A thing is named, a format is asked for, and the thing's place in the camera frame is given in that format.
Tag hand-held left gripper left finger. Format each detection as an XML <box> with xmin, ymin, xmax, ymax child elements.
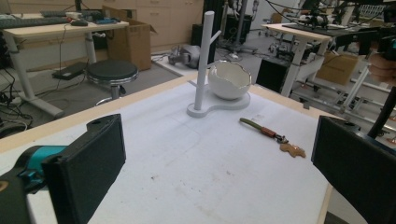
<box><xmin>41</xmin><ymin>113</ymin><xmax>127</xmax><ymax>224</ymax></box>

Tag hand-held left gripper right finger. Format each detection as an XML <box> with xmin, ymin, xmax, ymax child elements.
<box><xmin>311</xmin><ymin>115</ymin><xmax>396</xmax><ymax>224</ymax></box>

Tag green strap keychain brown pendant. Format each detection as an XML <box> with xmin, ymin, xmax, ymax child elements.
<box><xmin>239</xmin><ymin>117</ymin><xmax>307</xmax><ymax>159</ymax></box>

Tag closed cardboard box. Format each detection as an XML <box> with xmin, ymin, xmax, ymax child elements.
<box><xmin>315</xmin><ymin>50</ymin><xmax>360</xmax><ymax>87</ymax></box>

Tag black slanted pole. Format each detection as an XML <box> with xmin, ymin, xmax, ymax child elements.
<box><xmin>367</xmin><ymin>86</ymin><xmax>396</xmax><ymax>140</ymax></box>

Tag white-legged desk with equipment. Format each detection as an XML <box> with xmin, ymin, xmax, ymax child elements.
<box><xmin>261</xmin><ymin>22</ymin><xmax>332</xmax><ymax>98</ymax></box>

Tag black round stool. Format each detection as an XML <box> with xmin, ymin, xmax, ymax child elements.
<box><xmin>85</xmin><ymin>59</ymin><xmax>139</xmax><ymax>106</ymax></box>

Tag flat black case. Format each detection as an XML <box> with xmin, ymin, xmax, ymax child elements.
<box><xmin>51</xmin><ymin>61</ymin><xmax>89</xmax><ymax>81</ymax></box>

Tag white table mat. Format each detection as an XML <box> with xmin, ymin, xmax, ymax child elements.
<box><xmin>0</xmin><ymin>81</ymin><xmax>331</xmax><ymax>224</ymax></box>

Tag black box under desk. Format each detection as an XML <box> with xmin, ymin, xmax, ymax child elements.
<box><xmin>255</xmin><ymin>57</ymin><xmax>294</xmax><ymax>94</ymax></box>

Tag open cardboard box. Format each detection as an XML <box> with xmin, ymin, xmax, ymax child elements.
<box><xmin>102</xmin><ymin>6</ymin><xmax>158</xmax><ymax>72</ymax></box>

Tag white-legged desk with keyboard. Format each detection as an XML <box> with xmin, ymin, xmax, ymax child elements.
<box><xmin>0</xmin><ymin>12</ymin><xmax>130</xmax><ymax>119</ymax></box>

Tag grey device on floor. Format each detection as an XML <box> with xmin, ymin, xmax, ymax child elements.
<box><xmin>168</xmin><ymin>44</ymin><xmax>202</xmax><ymax>69</ymax></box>

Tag white branched jewelry stand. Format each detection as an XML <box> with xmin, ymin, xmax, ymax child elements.
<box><xmin>186</xmin><ymin>10</ymin><xmax>251</xmax><ymax>119</ymax></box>

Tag white eggshell-shaped bowl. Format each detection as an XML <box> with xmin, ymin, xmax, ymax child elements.
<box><xmin>207</xmin><ymin>60</ymin><xmax>252</xmax><ymax>101</ymax></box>

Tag dark keyboard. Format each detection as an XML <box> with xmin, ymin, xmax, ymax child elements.
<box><xmin>0</xmin><ymin>16</ymin><xmax>69</xmax><ymax>30</ymax></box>

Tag aluminium frame rack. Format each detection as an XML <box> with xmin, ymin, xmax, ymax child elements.
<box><xmin>291</xmin><ymin>65</ymin><xmax>396</xmax><ymax>132</ymax></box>

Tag black floor cables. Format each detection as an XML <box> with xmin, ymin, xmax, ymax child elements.
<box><xmin>0</xmin><ymin>67</ymin><xmax>35</xmax><ymax>139</ymax></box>

